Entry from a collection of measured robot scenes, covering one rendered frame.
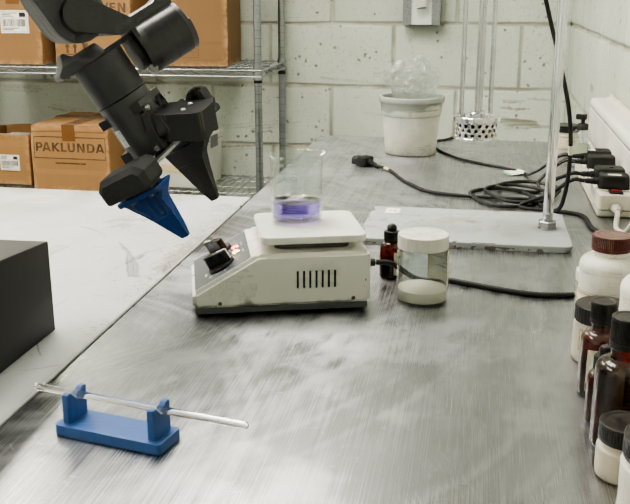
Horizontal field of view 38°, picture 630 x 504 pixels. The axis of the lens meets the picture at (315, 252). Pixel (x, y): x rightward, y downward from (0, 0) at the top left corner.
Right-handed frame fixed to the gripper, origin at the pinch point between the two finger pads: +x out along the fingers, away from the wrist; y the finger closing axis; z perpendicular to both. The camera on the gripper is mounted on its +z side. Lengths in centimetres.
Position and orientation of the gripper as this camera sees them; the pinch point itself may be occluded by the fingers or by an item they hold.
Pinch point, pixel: (184, 191)
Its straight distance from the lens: 103.0
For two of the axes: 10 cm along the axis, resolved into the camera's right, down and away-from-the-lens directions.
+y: 2.5, -4.8, 8.4
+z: 8.3, -3.4, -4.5
